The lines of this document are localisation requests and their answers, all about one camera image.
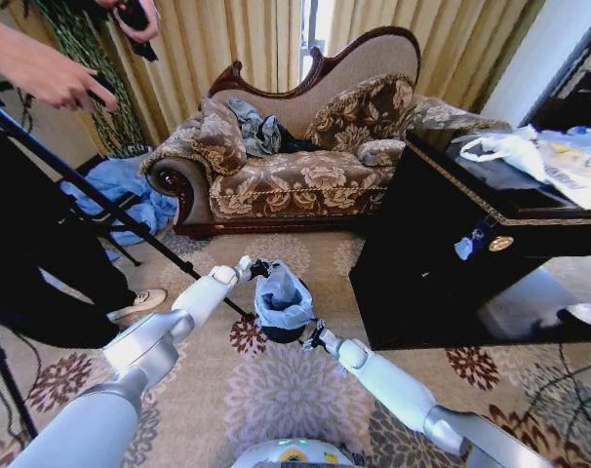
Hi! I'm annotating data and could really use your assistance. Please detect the blue plastic garbage bag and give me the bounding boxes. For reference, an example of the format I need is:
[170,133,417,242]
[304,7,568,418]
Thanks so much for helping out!
[254,260,317,331]

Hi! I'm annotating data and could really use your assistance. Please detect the black handheld controller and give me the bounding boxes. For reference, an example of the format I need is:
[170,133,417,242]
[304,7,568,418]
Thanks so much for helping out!
[83,72,119,109]
[113,0,160,63]

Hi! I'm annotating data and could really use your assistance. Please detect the black round trash bin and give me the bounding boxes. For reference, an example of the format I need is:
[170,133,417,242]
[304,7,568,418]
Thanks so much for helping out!
[256,277,317,345]

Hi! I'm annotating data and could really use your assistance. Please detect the white plastic bag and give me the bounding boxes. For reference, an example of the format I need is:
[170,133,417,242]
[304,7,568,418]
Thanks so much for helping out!
[458,124,551,184]

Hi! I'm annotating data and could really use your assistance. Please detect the printed pale shopping bag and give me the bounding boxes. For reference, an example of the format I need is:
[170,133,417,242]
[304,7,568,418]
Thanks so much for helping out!
[532,125,591,211]

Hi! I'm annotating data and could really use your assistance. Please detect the floral brown chaise sofa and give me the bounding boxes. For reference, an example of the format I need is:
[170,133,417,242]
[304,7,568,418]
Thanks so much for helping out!
[139,25,512,240]

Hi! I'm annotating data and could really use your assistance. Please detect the black glossy cabinet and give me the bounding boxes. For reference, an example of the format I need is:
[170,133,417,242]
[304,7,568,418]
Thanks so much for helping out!
[348,125,591,352]

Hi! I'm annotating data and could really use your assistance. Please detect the white robot front shell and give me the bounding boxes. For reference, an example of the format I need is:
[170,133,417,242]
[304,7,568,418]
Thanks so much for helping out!
[231,438,356,468]

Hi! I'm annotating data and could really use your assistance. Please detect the person's white shoe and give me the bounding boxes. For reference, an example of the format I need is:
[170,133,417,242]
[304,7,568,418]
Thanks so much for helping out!
[106,288,169,323]

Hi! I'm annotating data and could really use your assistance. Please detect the dark crumpled clothing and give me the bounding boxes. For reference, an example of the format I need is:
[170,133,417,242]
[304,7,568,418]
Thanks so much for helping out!
[261,114,322,155]

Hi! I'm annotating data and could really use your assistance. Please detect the grey crumpled clothing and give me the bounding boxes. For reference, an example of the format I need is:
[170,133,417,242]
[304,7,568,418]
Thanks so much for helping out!
[225,97,283,159]

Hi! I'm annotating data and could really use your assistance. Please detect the floral square pillow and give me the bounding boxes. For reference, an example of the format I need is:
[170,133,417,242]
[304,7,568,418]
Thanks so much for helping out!
[191,97,249,177]

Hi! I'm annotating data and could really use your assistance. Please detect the blue crumpled cloth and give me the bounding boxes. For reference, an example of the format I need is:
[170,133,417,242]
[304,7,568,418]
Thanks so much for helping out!
[59,156,179,249]

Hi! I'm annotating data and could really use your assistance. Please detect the small floral bolster cushion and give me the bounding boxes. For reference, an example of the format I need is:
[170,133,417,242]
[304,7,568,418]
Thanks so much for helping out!
[357,138,407,168]

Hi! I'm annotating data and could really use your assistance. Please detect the black tripod stand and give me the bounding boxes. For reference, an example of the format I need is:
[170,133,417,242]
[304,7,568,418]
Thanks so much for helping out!
[0,67,256,321]

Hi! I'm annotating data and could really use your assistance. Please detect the large floral fringed pillow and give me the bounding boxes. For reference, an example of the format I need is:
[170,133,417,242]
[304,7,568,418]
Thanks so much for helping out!
[305,73,417,153]

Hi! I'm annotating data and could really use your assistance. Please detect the person's black trouser legs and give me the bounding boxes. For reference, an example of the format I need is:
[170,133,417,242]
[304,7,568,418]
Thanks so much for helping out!
[0,127,138,350]

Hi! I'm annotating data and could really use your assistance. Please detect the beige pleated curtain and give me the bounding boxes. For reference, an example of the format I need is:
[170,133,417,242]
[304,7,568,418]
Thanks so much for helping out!
[326,0,546,114]
[2,0,304,148]

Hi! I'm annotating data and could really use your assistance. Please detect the green artificial plant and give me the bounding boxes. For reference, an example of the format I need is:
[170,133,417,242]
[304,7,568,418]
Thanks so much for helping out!
[20,0,149,160]

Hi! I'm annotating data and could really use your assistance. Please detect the thin black tripod leg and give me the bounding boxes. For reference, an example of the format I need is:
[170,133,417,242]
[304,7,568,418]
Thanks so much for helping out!
[0,315,40,441]

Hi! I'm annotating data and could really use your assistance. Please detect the dark glossy wall cabinet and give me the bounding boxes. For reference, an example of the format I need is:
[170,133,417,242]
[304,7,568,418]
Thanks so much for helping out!
[528,19,591,134]

